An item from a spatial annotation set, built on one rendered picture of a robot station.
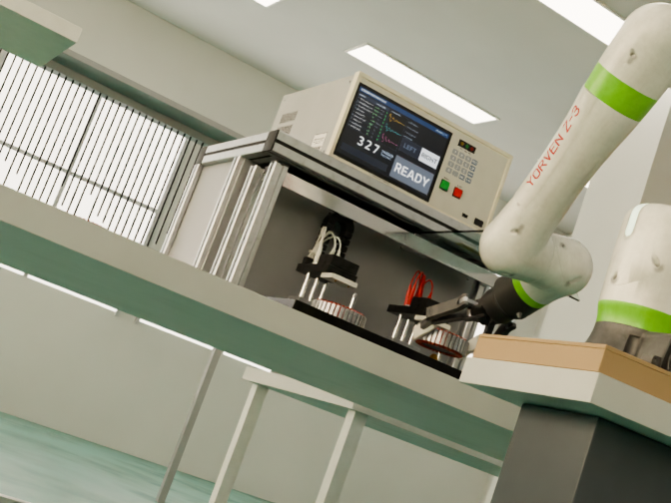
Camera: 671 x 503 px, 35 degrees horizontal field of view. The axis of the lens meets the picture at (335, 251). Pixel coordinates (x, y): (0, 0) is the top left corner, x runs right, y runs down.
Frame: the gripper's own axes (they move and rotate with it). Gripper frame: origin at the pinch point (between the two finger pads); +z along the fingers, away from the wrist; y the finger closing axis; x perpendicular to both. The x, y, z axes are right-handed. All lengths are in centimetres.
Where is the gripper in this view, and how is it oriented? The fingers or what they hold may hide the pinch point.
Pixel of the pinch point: (442, 340)
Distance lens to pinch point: 224.1
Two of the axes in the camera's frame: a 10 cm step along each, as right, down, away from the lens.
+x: -0.7, 8.1, -5.9
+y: -8.2, -3.8, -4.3
